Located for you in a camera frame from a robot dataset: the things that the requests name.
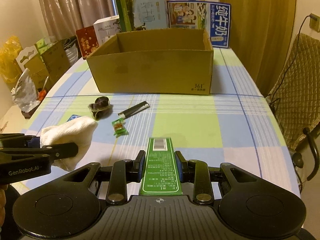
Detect green toothpaste box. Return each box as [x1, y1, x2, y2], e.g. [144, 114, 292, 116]
[139, 138, 182, 196]

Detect white cloth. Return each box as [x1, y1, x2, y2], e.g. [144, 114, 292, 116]
[40, 116, 98, 172]

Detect left human hand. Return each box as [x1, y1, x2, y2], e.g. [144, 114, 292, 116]
[0, 185, 8, 227]

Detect green wrapped candy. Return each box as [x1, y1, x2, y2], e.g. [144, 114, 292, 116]
[112, 118, 128, 138]

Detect clear blue plastic case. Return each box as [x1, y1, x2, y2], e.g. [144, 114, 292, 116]
[67, 114, 81, 122]

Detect white plastic bag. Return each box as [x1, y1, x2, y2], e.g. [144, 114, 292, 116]
[11, 68, 40, 113]

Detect checkered bed sheet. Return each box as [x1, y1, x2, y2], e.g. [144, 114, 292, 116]
[21, 47, 301, 198]

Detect black lighter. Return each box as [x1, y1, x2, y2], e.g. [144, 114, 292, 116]
[118, 101, 150, 119]

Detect yellow plastic bag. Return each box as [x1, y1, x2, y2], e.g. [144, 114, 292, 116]
[1, 36, 23, 86]

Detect brown cardboard carton left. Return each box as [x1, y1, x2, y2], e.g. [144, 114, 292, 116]
[24, 41, 71, 90]

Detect stacked white bowls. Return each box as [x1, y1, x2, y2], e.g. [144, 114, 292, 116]
[63, 36, 79, 66]

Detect open brown cardboard box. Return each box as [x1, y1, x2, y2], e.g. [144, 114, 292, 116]
[87, 28, 214, 95]

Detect red gold gift box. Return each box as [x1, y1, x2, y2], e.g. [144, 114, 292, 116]
[76, 26, 99, 59]

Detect quilted olive chair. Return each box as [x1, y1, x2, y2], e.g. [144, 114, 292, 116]
[266, 32, 320, 151]

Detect white humidifier box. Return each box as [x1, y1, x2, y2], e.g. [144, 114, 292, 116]
[93, 15, 121, 46]

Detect green blue milk carton box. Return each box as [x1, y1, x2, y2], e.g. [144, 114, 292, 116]
[116, 0, 168, 32]

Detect wooden wardrobe door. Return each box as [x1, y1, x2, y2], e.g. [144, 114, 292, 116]
[220, 0, 296, 95]

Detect orange handled screwdriver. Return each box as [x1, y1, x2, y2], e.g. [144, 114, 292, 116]
[37, 76, 49, 101]

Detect wall power socket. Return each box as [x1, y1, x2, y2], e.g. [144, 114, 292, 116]
[309, 13, 320, 33]

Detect black power cable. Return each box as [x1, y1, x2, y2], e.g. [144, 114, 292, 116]
[268, 15, 312, 113]

